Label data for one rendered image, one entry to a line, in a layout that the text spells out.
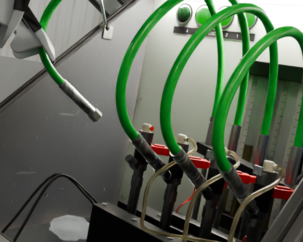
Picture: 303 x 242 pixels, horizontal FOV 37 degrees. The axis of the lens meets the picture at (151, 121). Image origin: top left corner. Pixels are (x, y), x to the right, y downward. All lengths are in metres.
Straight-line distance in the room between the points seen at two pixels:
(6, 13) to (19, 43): 0.20
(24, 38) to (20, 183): 0.39
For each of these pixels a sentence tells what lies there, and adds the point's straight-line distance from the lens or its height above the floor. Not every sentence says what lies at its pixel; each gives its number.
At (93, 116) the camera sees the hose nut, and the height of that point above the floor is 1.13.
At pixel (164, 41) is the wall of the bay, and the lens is 1.16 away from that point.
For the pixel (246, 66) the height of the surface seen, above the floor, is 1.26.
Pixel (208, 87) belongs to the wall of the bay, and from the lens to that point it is 1.05.
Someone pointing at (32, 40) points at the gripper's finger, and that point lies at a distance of 0.77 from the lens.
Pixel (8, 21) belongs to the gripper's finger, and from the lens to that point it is 0.57.
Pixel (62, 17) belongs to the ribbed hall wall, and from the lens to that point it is 7.85.
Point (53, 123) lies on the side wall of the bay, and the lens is 1.04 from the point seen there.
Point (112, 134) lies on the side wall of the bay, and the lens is 1.17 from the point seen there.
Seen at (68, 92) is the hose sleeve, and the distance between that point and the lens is 0.80.
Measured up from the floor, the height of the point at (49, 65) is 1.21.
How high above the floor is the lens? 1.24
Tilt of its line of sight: 7 degrees down
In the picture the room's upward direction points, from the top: 11 degrees clockwise
